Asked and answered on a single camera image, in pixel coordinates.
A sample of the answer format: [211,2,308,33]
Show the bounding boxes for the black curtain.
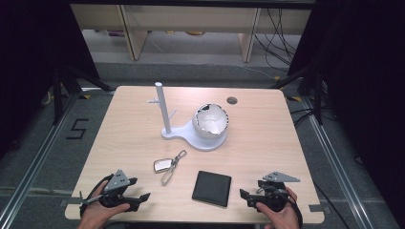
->
[0,0,100,160]
[288,0,405,220]

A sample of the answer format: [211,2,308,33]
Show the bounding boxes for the silver keychain with carabiner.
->
[153,149,188,187]

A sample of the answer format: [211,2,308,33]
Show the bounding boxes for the black metal stand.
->
[269,62,325,126]
[52,62,117,126]

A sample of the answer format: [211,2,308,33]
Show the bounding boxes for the white stand with pegs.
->
[147,81,228,153]

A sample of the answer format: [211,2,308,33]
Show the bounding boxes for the beige wooden desk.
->
[70,3,313,63]

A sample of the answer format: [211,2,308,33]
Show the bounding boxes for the grey tape strip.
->
[59,197,83,205]
[309,204,330,214]

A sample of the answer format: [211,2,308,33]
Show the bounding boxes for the person's left hand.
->
[77,182,132,229]

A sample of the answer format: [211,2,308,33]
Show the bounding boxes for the bundle of black cables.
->
[253,8,302,72]

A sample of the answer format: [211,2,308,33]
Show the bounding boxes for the black floor cables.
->
[288,107,320,129]

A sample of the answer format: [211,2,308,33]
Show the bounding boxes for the black gripper strap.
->
[78,173,115,219]
[286,190,304,229]

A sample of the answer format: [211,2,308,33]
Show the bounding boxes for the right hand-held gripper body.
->
[251,171,301,213]

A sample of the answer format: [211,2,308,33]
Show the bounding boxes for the aluminium floor rail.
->
[0,92,80,229]
[300,94,374,229]

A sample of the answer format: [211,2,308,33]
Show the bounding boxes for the white bowl with silver inside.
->
[191,103,230,140]

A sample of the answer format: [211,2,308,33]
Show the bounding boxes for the black wallet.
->
[191,170,233,208]

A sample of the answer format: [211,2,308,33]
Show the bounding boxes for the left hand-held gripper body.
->
[98,169,141,213]

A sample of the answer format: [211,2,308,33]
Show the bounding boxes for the person's right hand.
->
[255,186,301,229]

